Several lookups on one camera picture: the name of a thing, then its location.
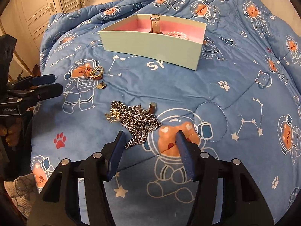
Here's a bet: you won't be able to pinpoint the silver chain necklace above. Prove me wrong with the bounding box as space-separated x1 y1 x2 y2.
105 100 163 150

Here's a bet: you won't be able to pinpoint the gold ring cluster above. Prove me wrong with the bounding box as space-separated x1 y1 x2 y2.
84 66 104 81

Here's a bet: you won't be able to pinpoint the left hand gold nails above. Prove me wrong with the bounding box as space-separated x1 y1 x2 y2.
1 118 22 147

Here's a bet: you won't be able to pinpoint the white panel door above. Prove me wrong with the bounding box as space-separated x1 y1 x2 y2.
0 0 62 52

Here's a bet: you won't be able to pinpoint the small gold heart charm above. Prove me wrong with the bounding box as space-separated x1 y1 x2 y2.
97 81 107 89

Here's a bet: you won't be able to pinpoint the blue space bear quilt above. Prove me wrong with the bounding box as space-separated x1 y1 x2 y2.
31 0 300 225

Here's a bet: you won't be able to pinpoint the silver gold heart pendant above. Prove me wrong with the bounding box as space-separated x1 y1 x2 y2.
148 102 157 114

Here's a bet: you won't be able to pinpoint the floral grey cushion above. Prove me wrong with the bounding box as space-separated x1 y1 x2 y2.
4 173 39 218

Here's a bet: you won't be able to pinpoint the mint box pink lining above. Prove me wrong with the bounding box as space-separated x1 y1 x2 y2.
100 14 207 70

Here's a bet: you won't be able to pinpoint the beige strap wristwatch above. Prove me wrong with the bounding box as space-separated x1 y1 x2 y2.
150 14 164 35

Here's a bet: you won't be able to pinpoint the white pearl bracelet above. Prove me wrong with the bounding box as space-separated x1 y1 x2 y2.
163 31 189 40

